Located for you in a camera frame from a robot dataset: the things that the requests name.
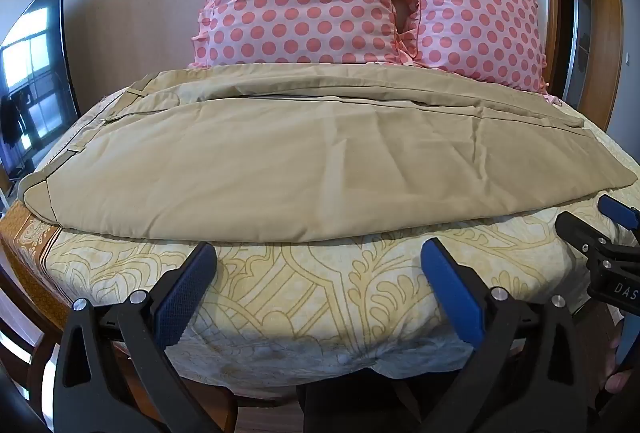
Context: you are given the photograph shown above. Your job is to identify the khaki pants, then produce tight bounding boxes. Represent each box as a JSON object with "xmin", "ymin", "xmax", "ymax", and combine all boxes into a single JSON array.
[{"xmin": 19, "ymin": 65, "xmax": 637, "ymax": 247}]

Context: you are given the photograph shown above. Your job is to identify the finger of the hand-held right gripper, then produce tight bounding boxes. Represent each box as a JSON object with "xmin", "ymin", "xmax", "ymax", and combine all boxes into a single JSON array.
[
  {"xmin": 598, "ymin": 195, "xmax": 640, "ymax": 230},
  {"xmin": 554, "ymin": 211, "xmax": 640, "ymax": 270}
]

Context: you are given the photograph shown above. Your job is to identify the wooden bed frame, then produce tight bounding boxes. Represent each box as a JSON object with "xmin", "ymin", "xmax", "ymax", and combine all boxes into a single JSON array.
[{"xmin": 0, "ymin": 213, "xmax": 301, "ymax": 433}]

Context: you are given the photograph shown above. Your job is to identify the black television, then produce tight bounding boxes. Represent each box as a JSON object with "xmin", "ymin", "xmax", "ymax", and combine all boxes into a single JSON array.
[{"xmin": 0, "ymin": 0, "xmax": 82, "ymax": 180}]

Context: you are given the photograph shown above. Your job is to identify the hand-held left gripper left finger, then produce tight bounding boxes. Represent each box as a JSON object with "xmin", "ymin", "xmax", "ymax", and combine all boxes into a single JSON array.
[{"xmin": 54, "ymin": 241, "xmax": 236, "ymax": 433}]

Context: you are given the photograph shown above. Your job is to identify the person's right hand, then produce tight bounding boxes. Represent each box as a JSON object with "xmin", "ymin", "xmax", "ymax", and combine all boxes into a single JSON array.
[{"xmin": 598, "ymin": 315, "xmax": 640, "ymax": 395}]

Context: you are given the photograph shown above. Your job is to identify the yellow patterned bed sheet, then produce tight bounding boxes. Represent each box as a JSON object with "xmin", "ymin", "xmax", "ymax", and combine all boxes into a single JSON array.
[{"xmin": 0, "ymin": 83, "xmax": 640, "ymax": 386}]

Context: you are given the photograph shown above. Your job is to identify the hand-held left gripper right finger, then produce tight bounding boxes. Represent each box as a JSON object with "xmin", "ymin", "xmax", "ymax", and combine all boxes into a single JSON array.
[{"xmin": 420, "ymin": 237, "xmax": 594, "ymax": 433}]

